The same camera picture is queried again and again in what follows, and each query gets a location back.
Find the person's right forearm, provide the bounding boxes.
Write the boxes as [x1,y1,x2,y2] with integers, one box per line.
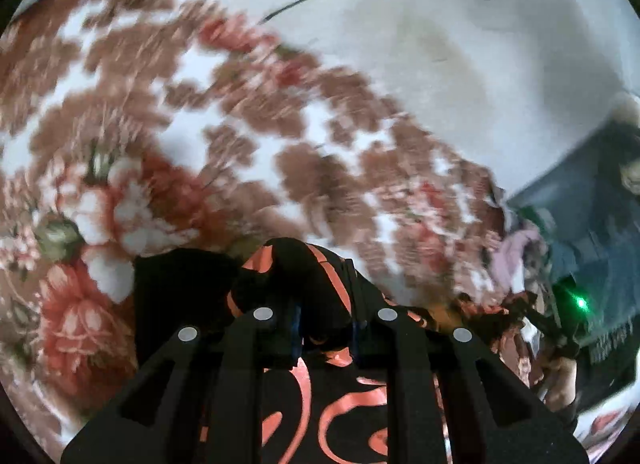
[542,355,581,416]

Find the green packet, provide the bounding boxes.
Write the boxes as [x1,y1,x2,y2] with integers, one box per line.
[515,206,552,231]

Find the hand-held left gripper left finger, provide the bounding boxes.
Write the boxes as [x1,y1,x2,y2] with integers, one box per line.
[60,303,304,464]

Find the blue hanging cloth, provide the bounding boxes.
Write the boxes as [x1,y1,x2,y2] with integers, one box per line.
[505,119,640,396]

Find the floral red and white blanket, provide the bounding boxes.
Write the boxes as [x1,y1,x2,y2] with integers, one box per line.
[0,0,640,464]

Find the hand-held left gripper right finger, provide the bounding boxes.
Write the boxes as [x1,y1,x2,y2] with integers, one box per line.
[349,307,589,464]

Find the pink cloth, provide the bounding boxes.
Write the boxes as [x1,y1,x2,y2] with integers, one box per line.
[487,228,544,296]

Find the black hoodie with orange print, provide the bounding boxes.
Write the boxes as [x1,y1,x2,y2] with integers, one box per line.
[132,237,527,464]

